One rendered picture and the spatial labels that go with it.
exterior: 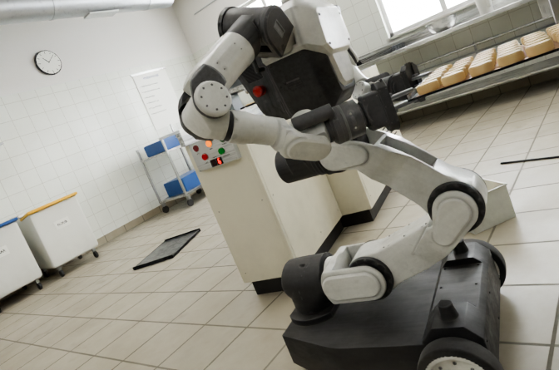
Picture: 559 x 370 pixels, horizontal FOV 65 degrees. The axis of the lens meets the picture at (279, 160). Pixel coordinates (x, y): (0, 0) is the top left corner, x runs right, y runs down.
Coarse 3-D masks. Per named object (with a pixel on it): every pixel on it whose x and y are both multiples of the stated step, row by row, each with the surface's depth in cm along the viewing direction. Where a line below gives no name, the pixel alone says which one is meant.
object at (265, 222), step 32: (192, 160) 215; (256, 160) 202; (224, 192) 212; (256, 192) 204; (288, 192) 219; (320, 192) 250; (224, 224) 218; (256, 224) 210; (288, 224) 210; (320, 224) 239; (256, 256) 215; (288, 256) 208; (256, 288) 225
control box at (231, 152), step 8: (192, 144) 208; (200, 144) 206; (216, 144) 202; (224, 144) 200; (232, 144) 199; (192, 152) 209; (200, 152) 207; (208, 152) 205; (216, 152) 203; (224, 152) 201; (232, 152) 200; (200, 160) 209; (208, 160) 207; (216, 160) 205; (224, 160) 203; (232, 160) 202; (200, 168) 210; (208, 168) 208
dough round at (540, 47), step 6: (540, 42) 88; (546, 42) 87; (552, 42) 87; (528, 48) 89; (534, 48) 88; (540, 48) 87; (546, 48) 87; (552, 48) 87; (528, 54) 89; (534, 54) 88
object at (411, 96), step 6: (558, 48) 84; (540, 54) 86; (546, 54) 85; (528, 60) 87; (510, 66) 88; (492, 72) 90; (474, 78) 92; (420, 84) 115; (456, 84) 94; (414, 90) 107; (438, 90) 96; (408, 96) 100; (414, 96) 103; (420, 96) 98
